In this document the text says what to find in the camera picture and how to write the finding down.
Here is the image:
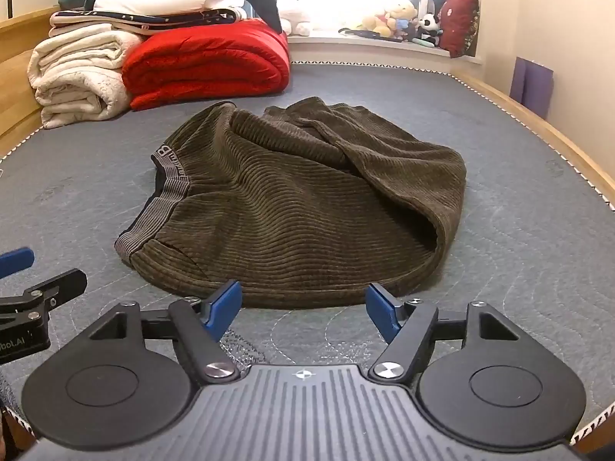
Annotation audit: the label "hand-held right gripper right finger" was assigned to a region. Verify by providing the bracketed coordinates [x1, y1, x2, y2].
[365, 282, 524, 387]

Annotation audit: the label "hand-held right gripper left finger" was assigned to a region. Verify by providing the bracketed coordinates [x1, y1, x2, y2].
[96, 279, 243, 386]

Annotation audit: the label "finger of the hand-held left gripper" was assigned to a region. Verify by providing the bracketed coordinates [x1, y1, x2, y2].
[0, 269, 88, 320]
[0, 247, 35, 280]

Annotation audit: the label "brown corduroy pants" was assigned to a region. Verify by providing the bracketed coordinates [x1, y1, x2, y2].
[114, 97, 468, 309]

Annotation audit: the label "cream fleece blanket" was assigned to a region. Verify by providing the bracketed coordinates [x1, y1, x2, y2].
[28, 24, 145, 129]

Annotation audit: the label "red folded quilt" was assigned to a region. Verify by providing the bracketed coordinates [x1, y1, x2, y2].
[121, 18, 291, 111]

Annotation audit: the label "white window sill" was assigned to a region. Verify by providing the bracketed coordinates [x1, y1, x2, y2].
[288, 33, 486, 65]

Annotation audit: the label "purple mat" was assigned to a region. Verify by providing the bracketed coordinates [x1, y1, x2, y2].
[509, 56, 554, 120]

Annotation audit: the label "navy star-print blanket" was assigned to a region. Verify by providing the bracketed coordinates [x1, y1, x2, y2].
[49, 6, 248, 35]

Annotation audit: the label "small yellow plush toy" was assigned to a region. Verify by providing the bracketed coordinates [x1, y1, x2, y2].
[358, 13, 391, 36]

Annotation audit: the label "panda plush toy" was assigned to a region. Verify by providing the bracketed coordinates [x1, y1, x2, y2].
[417, 12, 443, 46]

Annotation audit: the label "white plush toy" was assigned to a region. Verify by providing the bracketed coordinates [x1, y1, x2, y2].
[279, 0, 313, 36]

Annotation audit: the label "red bag on ledge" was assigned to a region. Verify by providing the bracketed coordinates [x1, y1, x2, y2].
[439, 0, 480, 58]

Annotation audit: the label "white folded blanket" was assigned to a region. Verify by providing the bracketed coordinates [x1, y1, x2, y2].
[84, 0, 241, 15]

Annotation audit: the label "yellow bear plush toy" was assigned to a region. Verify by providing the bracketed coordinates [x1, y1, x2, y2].
[387, 2, 418, 27]

